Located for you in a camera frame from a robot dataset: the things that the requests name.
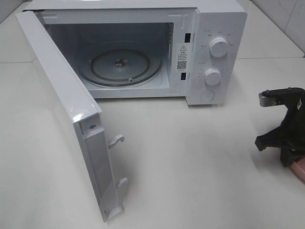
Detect round white door-release button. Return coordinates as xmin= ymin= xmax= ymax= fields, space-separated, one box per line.
xmin=200 ymin=90 xmax=215 ymax=102

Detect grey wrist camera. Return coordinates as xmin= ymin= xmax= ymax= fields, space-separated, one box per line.
xmin=258 ymin=93 xmax=281 ymax=107

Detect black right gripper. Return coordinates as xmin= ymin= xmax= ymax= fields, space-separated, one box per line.
xmin=254 ymin=87 xmax=305 ymax=153

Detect white microwave door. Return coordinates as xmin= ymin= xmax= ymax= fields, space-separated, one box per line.
xmin=16 ymin=11 xmax=128 ymax=221

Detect pink round plate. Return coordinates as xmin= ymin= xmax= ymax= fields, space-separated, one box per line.
xmin=289 ymin=158 xmax=305 ymax=182

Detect white microwave knob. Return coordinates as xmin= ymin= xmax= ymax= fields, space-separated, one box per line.
xmin=208 ymin=35 xmax=229 ymax=58
xmin=203 ymin=68 xmax=222 ymax=86

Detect upper white microwave knob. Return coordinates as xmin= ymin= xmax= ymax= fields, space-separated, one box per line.
xmin=208 ymin=35 xmax=229 ymax=58

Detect white warning label sticker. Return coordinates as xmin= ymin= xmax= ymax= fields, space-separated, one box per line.
xmin=175 ymin=43 xmax=191 ymax=71

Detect lower white microwave knob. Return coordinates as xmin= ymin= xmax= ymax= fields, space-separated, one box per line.
xmin=203 ymin=68 xmax=222 ymax=86

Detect white microwave oven body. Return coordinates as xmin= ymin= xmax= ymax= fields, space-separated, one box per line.
xmin=21 ymin=0 xmax=247 ymax=105

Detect glass microwave turntable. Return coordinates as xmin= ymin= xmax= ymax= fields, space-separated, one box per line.
xmin=77 ymin=41 xmax=163 ymax=87

